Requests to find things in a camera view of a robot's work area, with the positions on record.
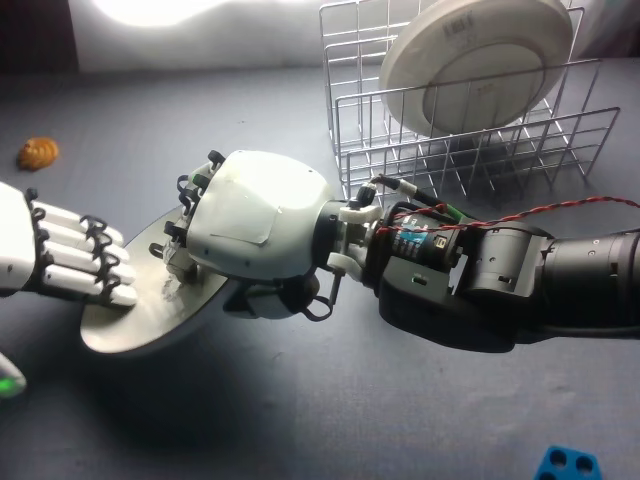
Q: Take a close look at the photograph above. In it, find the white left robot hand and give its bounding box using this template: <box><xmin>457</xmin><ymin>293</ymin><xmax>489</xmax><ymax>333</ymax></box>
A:
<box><xmin>0</xmin><ymin>180</ymin><xmax>139</xmax><ymax>401</ymax></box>

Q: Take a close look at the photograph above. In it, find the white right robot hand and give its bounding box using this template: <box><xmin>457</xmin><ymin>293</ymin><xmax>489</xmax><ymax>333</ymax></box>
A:
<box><xmin>149</xmin><ymin>148</ymin><xmax>334</xmax><ymax>324</ymax></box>

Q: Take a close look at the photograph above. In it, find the white bowl with dark rim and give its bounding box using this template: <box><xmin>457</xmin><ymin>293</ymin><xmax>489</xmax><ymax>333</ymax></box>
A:
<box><xmin>79</xmin><ymin>202</ymin><xmax>229</xmax><ymax>357</ymax></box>

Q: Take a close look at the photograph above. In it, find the orange ridged shell toy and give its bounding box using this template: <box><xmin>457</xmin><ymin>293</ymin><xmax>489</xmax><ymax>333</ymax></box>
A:
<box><xmin>19</xmin><ymin>137</ymin><xmax>61</xmax><ymax>171</ymax></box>

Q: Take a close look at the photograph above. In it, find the white backdrop cloth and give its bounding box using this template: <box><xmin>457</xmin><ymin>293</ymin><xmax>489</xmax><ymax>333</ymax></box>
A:
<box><xmin>69</xmin><ymin>0</ymin><xmax>640</xmax><ymax>71</ymax></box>

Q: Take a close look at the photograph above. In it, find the grey table cloth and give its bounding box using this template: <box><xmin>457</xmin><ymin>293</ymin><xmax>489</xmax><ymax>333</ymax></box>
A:
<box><xmin>0</xmin><ymin>62</ymin><xmax>640</xmax><ymax>480</ymax></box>

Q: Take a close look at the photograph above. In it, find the blue pentagon block with holes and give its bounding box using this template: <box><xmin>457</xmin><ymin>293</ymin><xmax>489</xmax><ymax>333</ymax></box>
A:
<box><xmin>534</xmin><ymin>430</ymin><xmax>609</xmax><ymax>480</ymax></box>

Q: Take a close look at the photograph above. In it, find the silver wire dish rack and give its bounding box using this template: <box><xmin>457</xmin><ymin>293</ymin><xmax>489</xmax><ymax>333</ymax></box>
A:
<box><xmin>318</xmin><ymin>0</ymin><xmax>622</xmax><ymax>209</ymax></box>

